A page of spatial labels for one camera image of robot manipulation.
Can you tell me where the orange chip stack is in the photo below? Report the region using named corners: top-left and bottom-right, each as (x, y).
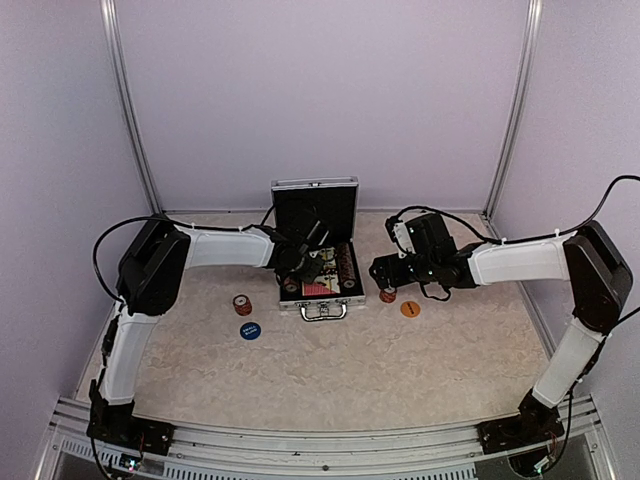
top-left (232, 294), bottom-right (253, 316)
top-left (379, 287), bottom-right (397, 304)

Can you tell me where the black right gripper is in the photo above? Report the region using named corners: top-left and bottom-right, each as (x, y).
top-left (370, 252), bottom-right (438, 288)

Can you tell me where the left aluminium corner post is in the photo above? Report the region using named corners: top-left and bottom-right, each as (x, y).
top-left (99, 0), bottom-right (163, 213)

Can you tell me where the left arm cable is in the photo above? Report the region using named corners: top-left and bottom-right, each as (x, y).
top-left (92, 204), bottom-right (281, 301)

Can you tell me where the brown black chip row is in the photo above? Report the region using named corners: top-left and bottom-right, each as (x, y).
top-left (336, 243), bottom-right (357, 290)

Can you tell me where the orange chip row in case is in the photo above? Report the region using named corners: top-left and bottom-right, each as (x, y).
top-left (283, 277), bottom-right (301, 294)

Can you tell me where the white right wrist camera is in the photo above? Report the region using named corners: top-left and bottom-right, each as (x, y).
top-left (385, 215), bottom-right (415, 258)

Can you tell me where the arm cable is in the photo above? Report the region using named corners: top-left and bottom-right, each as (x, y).
top-left (384, 174), bottom-right (640, 321)
top-left (92, 204), bottom-right (281, 301)

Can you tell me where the right aluminium corner post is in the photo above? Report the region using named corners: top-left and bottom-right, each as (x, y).
top-left (483, 0), bottom-right (544, 221)

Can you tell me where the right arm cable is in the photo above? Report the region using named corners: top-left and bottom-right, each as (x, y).
top-left (384, 174), bottom-right (640, 321)

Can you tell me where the aluminium corner post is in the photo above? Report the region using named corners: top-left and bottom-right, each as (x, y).
top-left (99, 0), bottom-right (163, 213)
top-left (483, 0), bottom-right (544, 221)

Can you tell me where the aluminium poker case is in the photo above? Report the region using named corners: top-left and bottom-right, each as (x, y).
top-left (271, 176), bottom-right (366, 323)

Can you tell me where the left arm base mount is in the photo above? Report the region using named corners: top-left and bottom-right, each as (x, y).
top-left (87, 380), bottom-right (176, 456)

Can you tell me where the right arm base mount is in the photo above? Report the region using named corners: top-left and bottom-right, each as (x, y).
top-left (476, 390), bottom-right (565, 454)

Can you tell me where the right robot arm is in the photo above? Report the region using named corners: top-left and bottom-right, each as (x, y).
top-left (369, 213), bottom-right (633, 444)

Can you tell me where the blue small blind button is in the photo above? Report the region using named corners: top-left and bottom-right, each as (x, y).
top-left (239, 322), bottom-right (262, 341)

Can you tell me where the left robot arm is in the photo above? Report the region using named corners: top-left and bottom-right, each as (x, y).
top-left (90, 213), bottom-right (329, 445)

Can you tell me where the orange big blind button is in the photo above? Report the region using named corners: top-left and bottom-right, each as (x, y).
top-left (400, 301), bottom-right (421, 318)

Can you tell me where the blue playing card deck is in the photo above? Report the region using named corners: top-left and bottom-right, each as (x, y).
top-left (317, 247), bottom-right (337, 270)

